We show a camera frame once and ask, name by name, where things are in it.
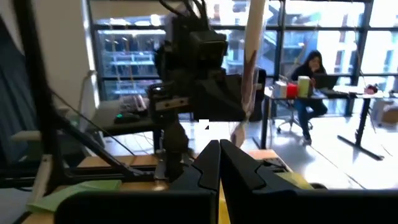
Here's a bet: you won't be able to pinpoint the grey laptop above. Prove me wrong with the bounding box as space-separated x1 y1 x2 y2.
119 93 149 114

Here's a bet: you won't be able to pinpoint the white desk black legs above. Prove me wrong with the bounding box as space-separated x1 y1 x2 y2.
259 83 398 161

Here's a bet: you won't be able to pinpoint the black laptop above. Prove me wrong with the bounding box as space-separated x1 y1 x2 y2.
312 73 340 91

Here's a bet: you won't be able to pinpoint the office chair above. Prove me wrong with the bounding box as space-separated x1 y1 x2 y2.
276 99 315 134

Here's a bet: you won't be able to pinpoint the cardboard box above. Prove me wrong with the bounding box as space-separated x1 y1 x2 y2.
371 98 398 125

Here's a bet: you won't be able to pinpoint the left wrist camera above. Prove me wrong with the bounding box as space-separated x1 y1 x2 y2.
186 29 229 71

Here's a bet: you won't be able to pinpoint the person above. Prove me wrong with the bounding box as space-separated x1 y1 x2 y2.
290 49 329 146

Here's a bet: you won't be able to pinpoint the yellow green container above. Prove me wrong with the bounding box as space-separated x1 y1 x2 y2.
297 75 312 98

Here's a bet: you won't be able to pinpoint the black computer mouse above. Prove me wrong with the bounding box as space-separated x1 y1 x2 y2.
113 112 141 124

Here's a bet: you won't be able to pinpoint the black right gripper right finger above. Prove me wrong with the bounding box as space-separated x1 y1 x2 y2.
220 139 398 224

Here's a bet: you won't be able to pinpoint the green cloth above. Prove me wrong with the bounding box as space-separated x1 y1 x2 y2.
26 179 123 214

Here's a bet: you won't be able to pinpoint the white box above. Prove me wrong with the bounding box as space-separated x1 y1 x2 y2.
273 80 289 99

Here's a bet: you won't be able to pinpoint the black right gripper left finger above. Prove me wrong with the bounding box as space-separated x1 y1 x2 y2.
55 139 222 224

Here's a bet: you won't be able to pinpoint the pink object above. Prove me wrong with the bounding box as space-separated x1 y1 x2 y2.
363 83 379 95

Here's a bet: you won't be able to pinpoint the glass front storage rack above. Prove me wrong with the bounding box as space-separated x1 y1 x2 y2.
95 18 169 100

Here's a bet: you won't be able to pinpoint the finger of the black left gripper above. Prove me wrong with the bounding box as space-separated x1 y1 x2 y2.
193 74 247 122
249 69 267 123

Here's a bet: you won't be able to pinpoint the white purple toothbrush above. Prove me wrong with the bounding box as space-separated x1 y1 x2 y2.
229 0 267 149

